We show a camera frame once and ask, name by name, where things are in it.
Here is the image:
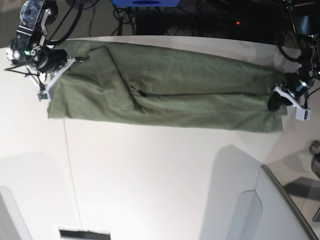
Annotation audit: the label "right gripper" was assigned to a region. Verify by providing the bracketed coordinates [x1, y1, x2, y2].
[34, 48, 67, 73]

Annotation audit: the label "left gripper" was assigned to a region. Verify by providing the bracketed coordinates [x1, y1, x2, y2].
[267, 73, 315, 112]

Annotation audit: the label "green t-shirt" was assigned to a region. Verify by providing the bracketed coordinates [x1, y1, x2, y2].
[47, 40, 288, 133]

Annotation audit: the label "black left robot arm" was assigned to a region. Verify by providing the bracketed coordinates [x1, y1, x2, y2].
[267, 0, 320, 112]

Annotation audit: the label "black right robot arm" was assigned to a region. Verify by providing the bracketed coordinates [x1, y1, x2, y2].
[6, 0, 67, 73]

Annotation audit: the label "metal cylinder fixture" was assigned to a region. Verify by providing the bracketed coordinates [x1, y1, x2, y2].
[309, 140, 320, 178]

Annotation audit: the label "blue box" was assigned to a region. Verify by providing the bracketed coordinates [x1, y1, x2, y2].
[111, 0, 180, 8]

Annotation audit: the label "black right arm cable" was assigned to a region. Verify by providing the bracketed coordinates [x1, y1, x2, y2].
[3, 0, 85, 76]

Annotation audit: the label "grey metal rail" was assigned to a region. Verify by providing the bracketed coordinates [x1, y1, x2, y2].
[262, 165, 319, 240]

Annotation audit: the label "black table leg post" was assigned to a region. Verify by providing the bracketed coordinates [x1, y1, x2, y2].
[134, 6, 150, 35]

